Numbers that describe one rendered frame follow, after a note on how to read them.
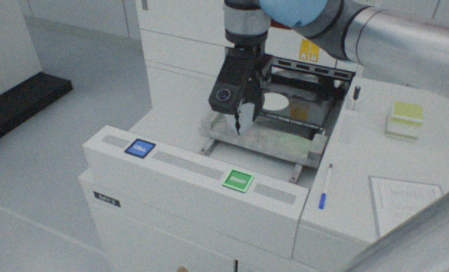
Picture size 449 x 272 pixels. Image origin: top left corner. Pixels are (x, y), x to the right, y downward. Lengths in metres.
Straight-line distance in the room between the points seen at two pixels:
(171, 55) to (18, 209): 1.27
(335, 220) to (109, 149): 0.54
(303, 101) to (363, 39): 0.71
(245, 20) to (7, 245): 1.80
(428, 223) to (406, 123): 0.74
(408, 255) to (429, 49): 0.26
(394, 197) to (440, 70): 0.45
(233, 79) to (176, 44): 0.87
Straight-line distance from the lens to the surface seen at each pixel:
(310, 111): 1.16
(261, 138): 1.06
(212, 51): 1.38
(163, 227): 1.02
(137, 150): 0.91
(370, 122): 1.05
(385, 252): 0.27
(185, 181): 0.82
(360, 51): 0.51
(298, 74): 1.27
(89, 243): 2.00
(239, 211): 0.81
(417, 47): 0.46
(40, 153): 2.60
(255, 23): 0.59
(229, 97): 0.57
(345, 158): 0.91
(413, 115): 0.99
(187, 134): 1.17
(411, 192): 0.88
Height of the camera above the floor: 1.55
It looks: 40 degrees down
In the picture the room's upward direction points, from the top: straight up
